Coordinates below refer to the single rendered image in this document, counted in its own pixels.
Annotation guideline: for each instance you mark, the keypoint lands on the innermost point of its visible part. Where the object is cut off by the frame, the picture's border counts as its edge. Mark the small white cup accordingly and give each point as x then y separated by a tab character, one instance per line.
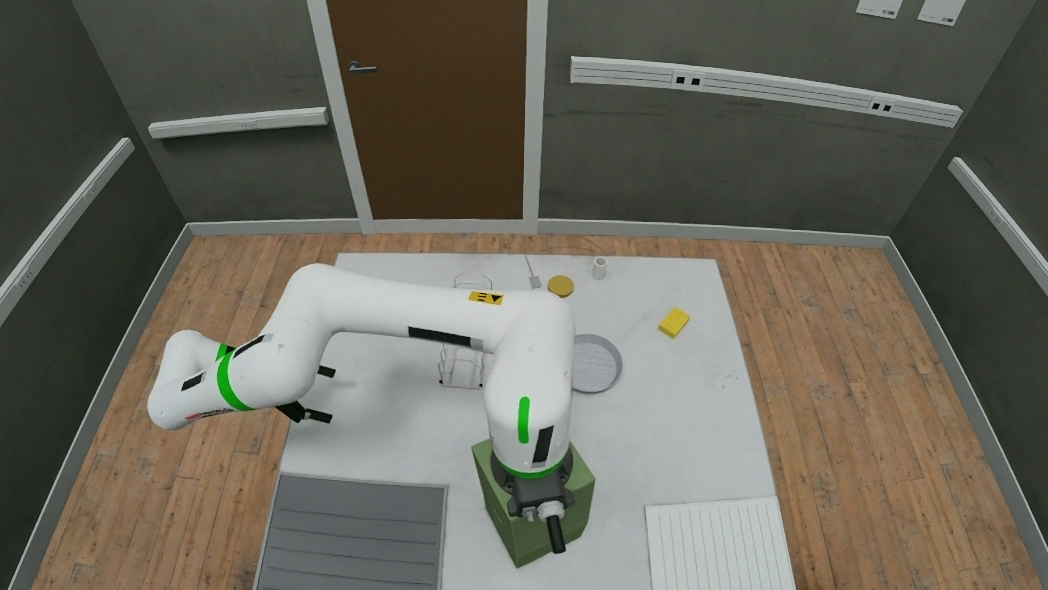
598	270

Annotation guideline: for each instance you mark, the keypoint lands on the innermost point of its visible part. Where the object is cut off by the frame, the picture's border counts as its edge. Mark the yellow round disc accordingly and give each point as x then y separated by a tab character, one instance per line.
561	285

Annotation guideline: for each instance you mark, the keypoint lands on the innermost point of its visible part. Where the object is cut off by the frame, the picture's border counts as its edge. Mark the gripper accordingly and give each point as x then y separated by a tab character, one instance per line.
297	412

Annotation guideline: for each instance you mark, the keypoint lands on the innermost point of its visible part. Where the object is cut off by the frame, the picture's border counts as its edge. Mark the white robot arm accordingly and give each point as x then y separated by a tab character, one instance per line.
531	334

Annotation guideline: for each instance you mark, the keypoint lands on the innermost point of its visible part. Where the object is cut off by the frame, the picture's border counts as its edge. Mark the white ribbed draining mat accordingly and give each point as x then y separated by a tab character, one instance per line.
721	545

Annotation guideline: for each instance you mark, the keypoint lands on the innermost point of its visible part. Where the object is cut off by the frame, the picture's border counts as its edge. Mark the yellow block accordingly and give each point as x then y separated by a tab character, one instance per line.
674	322

